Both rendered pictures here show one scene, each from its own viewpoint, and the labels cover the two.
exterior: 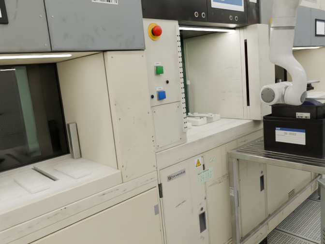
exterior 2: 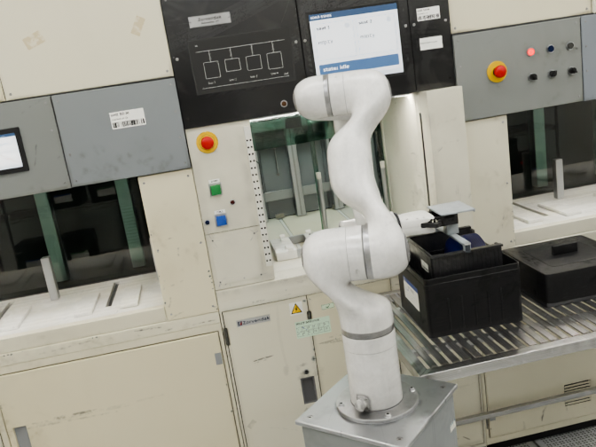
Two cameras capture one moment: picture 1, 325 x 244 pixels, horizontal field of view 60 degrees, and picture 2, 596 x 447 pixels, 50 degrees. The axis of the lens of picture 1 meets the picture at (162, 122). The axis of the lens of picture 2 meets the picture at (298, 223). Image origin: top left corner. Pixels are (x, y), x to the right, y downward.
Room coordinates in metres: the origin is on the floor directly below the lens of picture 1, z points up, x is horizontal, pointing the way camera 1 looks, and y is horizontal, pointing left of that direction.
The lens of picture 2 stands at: (-0.35, -1.32, 1.54)
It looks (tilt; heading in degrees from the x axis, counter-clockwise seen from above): 14 degrees down; 34
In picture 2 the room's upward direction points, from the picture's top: 9 degrees counter-clockwise
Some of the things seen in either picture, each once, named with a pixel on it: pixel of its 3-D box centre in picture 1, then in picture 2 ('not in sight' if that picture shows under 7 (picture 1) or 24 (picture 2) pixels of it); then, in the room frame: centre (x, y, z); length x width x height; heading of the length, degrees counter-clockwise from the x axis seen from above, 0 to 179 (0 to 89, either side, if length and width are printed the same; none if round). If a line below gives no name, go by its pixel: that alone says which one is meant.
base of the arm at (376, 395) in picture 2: not in sight; (372, 365); (0.82, -0.67, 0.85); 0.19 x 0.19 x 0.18
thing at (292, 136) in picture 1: (302, 130); (456, 285); (1.35, -0.68, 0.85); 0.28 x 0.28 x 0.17; 40
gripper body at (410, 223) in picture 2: not in sight; (411, 223); (1.28, -0.60, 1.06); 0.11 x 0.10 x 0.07; 130
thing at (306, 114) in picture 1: (302, 114); (453, 259); (1.35, -0.68, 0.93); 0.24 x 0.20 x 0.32; 40
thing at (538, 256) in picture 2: not in sight; (565, 263); (1.64, -0.93, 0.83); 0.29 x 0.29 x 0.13; 41
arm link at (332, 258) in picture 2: not in sight; (346, 279); (0.80, -0.64, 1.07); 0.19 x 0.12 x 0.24; 115
